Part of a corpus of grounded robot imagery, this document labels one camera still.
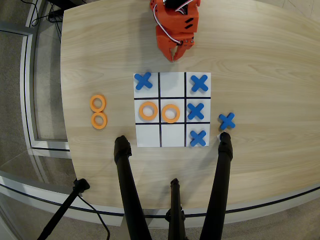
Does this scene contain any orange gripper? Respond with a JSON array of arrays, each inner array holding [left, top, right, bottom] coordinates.
[[155, 7, 200, 63]]

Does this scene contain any orange foam ring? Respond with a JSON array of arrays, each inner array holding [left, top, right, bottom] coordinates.
[[138, 101, 159, 121], [90, 111, 109, 130], [161, 103, 181, 124], [89, 94, 107, 113]]

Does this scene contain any white tic-tac-toe board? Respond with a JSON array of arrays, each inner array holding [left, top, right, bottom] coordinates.
[[133, 71, 212, 148]]

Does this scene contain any blue foam cross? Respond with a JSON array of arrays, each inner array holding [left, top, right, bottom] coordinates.
[[218, 112, 236, 131], [134, 71, 154, 91], [190, 74, 210, 93], [186, 102, 205, 121], [189, 129, 208, 148]]

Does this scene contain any thin black tripod leg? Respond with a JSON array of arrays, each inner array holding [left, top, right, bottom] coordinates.
[[164, 177, 187, 240]]

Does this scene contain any black stand pole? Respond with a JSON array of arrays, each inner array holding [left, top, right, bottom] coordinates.
[[36, 178, 91, 240]]

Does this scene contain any white servo cable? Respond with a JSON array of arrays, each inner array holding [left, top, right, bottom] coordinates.
[[152, 4, 183, 46]]

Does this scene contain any black cable bundle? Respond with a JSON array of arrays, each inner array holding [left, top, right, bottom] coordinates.
[[29, 0, 63, 29]]

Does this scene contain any grey metal floor frame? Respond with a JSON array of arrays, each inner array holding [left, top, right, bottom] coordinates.
[[0, 21, 73, 154]]

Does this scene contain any black floor cable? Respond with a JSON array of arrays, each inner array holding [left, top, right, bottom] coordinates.
[[76, 194, 111, 240]]

